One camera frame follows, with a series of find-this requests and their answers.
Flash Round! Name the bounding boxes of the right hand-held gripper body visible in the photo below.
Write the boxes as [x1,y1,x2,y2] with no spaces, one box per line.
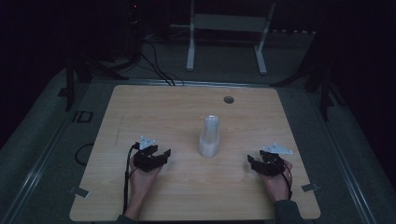
[258,142,293,177]

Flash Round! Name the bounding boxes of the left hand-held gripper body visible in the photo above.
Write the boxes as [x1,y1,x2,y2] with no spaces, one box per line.
[132,134,163,173]

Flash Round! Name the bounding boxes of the stack of clear plastic cups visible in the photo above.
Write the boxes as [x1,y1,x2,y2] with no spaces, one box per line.
[198,115,221,159]

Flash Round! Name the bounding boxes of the person's left hand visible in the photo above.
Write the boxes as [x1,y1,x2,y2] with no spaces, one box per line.
[128,157,163,200]

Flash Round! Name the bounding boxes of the person's right hand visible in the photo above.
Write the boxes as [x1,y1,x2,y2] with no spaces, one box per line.
[262,159,294,203]

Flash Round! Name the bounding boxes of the grey tape piece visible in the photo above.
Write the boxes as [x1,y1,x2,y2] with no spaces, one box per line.
[301,183,320,193]
[69,186,91,200]

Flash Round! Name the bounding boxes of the black tripod stand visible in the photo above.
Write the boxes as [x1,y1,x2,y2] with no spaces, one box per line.
[270,31,347,123]
[64,57,130,112]

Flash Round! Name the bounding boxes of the dark cabinet with red light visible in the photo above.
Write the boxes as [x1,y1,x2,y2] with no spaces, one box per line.
[122,0,146,62]

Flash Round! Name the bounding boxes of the white metal stand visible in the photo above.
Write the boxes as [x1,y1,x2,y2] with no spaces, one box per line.
[186,0,277,76]

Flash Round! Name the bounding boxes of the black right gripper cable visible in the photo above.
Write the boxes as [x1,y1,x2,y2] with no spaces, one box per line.
[280,164,294,201]

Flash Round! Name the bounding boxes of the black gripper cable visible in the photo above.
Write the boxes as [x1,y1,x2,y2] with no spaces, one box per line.
[280,164,294,201]
[121,143,140,217]

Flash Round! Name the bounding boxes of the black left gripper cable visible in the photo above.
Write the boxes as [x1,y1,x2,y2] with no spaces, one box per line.
[121,143,140,217]

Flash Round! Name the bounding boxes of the black floor cables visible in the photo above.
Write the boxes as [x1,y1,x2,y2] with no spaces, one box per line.
[139,40,185,87]

